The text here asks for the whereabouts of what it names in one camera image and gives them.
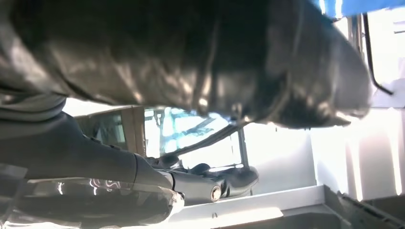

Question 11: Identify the black curved cable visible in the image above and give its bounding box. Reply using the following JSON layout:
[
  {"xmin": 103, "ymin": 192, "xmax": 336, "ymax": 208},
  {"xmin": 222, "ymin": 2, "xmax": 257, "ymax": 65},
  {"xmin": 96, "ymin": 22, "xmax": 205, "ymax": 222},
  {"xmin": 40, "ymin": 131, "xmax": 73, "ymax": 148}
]
[{"xmin": 362, "ymin": 12, "xmax": 394, "ymax": 95}]

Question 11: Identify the blue metal shelf rack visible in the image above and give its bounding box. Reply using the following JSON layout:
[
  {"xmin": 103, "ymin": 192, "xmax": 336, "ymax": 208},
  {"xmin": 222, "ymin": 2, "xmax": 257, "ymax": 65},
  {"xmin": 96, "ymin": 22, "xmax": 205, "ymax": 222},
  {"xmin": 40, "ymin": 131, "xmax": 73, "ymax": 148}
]
[{"xmin": 311, "ymin": 0, "xmax": 405, "ymax": 18}]

